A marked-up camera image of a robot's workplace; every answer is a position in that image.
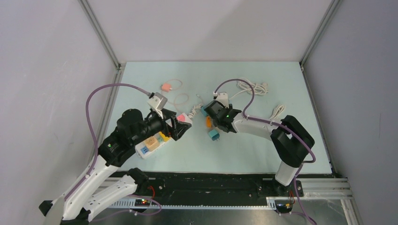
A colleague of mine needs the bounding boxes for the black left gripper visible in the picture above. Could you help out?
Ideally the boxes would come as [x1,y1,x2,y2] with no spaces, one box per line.
[131,108,191,145]

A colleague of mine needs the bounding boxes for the pink plug adapter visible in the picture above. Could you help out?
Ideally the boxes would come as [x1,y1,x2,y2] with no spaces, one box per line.
[176,113,192,124]

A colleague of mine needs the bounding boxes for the orange power strip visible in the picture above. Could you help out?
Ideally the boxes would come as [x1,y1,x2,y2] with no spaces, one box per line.
[206,116,213,128]

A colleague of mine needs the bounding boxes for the yellow cube socket adapter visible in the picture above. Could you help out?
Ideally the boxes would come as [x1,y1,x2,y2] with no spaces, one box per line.
[159,132,171,142]

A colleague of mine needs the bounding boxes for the beige cube socket adapter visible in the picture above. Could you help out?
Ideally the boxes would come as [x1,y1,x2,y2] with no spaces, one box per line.
[144,136,160,152]

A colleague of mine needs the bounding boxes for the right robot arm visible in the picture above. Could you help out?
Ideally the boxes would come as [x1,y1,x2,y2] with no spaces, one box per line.
[204,100,316,196]

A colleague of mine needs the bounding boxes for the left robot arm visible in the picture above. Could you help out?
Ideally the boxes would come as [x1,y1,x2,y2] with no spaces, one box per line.
[39,109,192,225]

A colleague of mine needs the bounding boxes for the teal power strip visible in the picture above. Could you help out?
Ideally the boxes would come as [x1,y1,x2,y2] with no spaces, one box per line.
[200,106,208,117]

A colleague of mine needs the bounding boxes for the teal USB charger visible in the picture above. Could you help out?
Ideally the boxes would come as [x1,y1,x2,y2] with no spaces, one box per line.
[208,129,220,141]

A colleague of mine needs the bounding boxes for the pink USB charger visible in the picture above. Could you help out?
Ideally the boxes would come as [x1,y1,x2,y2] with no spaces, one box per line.
[161,82,173,92]

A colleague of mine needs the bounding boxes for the white power strip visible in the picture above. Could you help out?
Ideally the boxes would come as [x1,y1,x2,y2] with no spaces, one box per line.
[135,112,191,159]

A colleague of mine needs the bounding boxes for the white power strip cord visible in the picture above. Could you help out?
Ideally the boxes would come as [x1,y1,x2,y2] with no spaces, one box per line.
[186,104,203,120]

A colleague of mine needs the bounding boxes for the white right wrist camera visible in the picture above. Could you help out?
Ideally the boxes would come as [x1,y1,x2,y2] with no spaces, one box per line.
[213,92,230,108]

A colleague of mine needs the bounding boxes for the white teal strip cord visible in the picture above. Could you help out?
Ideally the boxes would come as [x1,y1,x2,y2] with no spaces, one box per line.
[228,77,269,100]

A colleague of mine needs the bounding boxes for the white bundled cable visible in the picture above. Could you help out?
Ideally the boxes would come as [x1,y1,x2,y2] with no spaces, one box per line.
[268,104,286,120]

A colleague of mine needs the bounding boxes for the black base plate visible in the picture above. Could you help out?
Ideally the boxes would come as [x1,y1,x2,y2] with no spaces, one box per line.
[106,167,304,207]

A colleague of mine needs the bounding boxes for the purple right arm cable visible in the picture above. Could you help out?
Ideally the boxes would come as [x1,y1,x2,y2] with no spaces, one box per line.
[213,78,316,225]

